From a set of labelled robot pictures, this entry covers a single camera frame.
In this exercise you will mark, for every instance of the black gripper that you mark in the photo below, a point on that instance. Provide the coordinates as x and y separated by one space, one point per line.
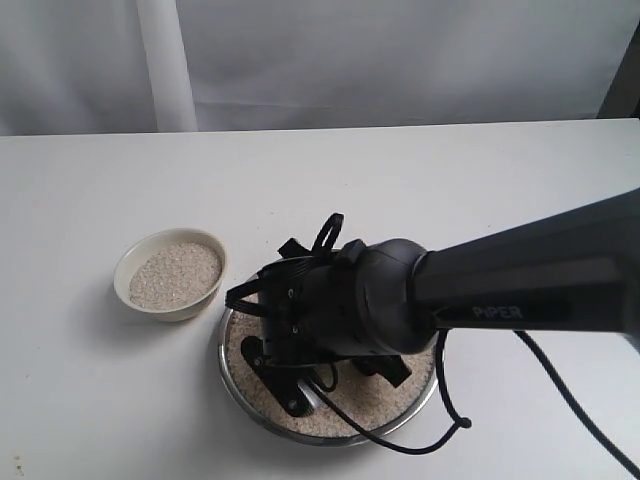
311 319

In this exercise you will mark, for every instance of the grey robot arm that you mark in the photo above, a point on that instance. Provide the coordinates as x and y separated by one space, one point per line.
576 271

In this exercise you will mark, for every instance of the rice heap in tray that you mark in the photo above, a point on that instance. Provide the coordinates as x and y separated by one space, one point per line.
370 401

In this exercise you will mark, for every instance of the rice in white bowl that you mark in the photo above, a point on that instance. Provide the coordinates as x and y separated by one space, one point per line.
175 277

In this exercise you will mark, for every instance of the white ceramic bowl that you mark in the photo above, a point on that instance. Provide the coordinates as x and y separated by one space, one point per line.
137 255

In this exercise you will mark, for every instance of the round steel tray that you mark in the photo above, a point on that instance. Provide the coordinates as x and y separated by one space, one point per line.
382 304

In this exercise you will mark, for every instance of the white backdrop curtain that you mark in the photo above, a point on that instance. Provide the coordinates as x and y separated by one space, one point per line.
89 67

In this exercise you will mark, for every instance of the dark metal frame post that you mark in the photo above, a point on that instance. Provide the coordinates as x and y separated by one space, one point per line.
622 98

